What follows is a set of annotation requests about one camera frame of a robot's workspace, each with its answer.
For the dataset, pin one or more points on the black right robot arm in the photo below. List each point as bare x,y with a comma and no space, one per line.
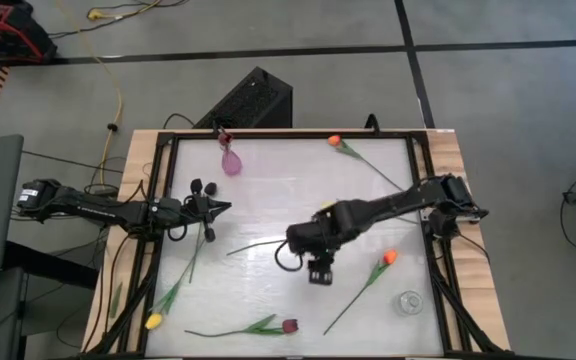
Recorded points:
393,200

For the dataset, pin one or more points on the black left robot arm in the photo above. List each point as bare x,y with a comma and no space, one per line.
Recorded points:
98,210

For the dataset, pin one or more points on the orange artificial tulip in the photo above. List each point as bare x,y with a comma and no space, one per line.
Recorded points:
334,140
390,256

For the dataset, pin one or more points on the yellow artificial tulip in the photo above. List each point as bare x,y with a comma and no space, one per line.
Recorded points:
153,321
326,204

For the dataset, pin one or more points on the black perforated box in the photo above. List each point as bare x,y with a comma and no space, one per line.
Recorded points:
253,100

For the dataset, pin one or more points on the dark purple artificial tulip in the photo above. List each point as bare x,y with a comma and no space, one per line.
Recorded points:
196,186
210,188

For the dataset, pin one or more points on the green tulip stem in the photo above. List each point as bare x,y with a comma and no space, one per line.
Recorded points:
255,246

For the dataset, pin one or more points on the red and black machine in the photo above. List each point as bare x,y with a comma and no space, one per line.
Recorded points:
3,30

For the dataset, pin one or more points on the pink ribbed glass vase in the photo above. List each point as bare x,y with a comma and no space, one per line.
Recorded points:
231,163

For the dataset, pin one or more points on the black metal table frame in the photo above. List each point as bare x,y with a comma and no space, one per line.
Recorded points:
288,134

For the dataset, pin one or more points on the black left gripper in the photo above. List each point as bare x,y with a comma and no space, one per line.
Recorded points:
198,207

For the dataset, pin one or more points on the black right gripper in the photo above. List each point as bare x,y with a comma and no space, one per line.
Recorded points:
320,261

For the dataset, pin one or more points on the black clamp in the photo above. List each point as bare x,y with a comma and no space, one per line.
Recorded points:
372,124

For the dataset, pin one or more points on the dark red artificial tulip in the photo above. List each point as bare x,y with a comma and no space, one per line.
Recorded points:
290,326

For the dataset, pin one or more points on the loose green leaf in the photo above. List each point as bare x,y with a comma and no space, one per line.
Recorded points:
116,300

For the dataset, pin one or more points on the clear glass vase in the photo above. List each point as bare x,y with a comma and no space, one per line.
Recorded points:
409,303

